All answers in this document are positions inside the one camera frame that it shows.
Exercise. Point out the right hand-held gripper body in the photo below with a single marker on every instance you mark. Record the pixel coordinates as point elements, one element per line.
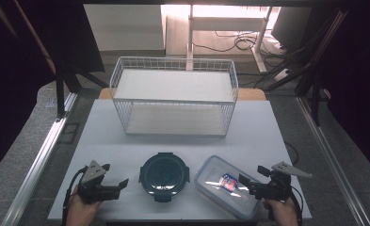
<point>275,188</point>

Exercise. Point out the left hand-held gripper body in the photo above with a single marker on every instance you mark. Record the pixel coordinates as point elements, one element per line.
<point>93,188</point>

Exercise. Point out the clear rectangular food container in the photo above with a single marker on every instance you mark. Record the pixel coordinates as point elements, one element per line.
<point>218,185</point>

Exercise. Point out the round dark green food container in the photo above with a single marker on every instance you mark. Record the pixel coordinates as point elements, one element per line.
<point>164,175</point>

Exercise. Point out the person's right hand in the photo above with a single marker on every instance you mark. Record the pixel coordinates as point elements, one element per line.
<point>281,212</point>

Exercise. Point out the person's left hand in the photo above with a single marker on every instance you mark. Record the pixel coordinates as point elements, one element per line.
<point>80,210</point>

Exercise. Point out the wooden board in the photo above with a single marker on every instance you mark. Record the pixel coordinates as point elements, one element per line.
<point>251,94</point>

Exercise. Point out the black metal stand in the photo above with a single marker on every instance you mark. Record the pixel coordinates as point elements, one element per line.
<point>315,94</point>
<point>60,91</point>

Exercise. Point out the white power strip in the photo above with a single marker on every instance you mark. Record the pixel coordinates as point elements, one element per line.
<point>281,74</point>

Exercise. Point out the white cabinet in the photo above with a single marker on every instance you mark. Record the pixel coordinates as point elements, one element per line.
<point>124,28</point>

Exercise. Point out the dark monitor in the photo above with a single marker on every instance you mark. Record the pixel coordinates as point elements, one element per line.
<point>291,28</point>

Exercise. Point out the aluminium rail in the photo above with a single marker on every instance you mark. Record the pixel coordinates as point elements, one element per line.
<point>38,163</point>
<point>327,153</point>

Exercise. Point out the white desk frame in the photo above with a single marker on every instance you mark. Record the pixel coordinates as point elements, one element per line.
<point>226,23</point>

